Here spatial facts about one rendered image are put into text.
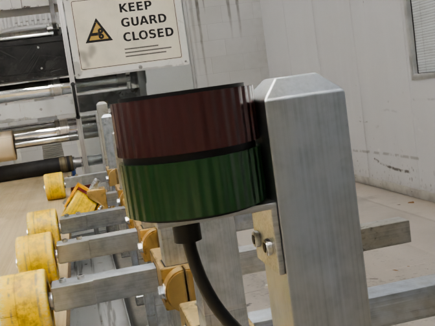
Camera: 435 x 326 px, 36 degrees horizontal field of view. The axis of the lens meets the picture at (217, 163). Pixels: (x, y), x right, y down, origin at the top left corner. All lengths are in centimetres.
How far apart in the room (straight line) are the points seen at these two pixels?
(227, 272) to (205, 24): 888
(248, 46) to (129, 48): 673
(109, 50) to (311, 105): 254
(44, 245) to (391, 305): 58
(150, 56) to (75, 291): 206
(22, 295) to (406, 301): 43
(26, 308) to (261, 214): 55
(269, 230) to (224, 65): 911
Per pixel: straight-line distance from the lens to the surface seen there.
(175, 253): 79
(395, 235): 92
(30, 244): 107
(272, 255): 29
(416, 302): 66
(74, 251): 107
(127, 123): 26
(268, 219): 28
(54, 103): 282
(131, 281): 83
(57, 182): 204
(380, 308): 64
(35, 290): 82
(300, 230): 28
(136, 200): 27
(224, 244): 54
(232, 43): 943
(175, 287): 77
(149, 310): 133
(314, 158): 28
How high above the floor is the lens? 117
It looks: 6 degrees down
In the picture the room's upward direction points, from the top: 8 degrees counter-clockwise
